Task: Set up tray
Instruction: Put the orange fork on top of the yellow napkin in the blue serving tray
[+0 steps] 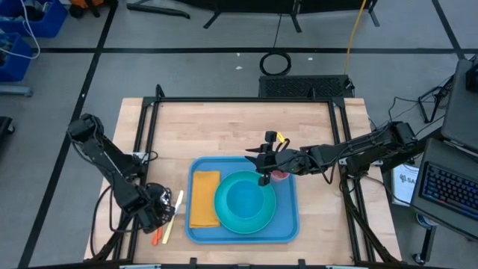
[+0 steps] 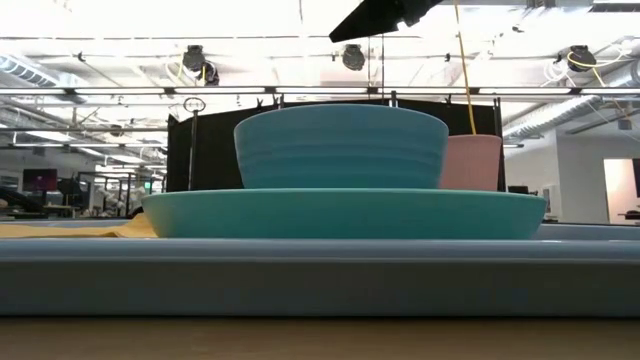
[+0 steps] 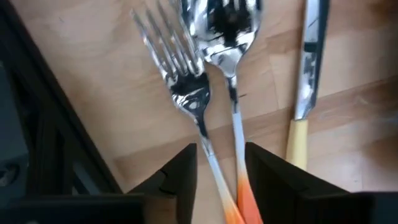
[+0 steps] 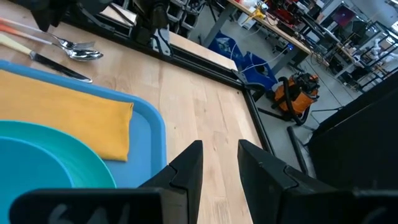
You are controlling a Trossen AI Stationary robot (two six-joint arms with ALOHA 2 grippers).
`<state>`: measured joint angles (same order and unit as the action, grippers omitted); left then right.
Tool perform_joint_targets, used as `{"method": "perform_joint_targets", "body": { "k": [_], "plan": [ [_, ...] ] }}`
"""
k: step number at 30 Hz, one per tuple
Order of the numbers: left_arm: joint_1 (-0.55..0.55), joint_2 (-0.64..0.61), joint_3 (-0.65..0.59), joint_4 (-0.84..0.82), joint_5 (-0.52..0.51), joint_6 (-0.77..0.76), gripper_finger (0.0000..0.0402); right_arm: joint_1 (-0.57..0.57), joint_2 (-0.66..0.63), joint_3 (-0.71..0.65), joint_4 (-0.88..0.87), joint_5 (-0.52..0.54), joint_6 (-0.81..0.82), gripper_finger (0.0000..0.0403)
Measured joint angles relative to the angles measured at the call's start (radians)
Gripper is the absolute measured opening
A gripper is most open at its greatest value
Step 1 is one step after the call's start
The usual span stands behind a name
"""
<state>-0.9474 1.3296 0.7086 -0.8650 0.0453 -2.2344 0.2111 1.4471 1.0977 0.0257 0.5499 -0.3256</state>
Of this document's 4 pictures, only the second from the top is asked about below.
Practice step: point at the pink paper cup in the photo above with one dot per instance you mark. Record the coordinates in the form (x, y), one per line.
(472, 162)

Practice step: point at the black backdrop partition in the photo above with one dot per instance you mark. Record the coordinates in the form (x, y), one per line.
(210, 150)

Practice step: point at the long ceiling light strip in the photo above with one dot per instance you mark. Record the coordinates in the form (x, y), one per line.
(225, 90)

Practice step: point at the blue ribbed bowl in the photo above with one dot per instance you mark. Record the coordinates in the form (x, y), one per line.
(340, 150)

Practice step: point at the teal plate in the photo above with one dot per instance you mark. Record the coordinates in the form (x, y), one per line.
(345, 215)

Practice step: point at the small black monitor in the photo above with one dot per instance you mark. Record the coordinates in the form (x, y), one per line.
(518, 189)

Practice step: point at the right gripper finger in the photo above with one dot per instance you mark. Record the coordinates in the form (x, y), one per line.
(380, 15)

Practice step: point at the yellow cloth napkin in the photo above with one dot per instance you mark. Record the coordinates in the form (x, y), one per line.
(75, 231)

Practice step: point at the dark computer monitor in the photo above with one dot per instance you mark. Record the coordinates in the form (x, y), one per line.
(40, 180)

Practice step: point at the blue plastic tray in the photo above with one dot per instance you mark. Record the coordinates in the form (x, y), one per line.
(320, 280)

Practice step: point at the silver corrugated air duct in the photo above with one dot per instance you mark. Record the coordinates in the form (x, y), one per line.
(30, 70)
(550, 120)

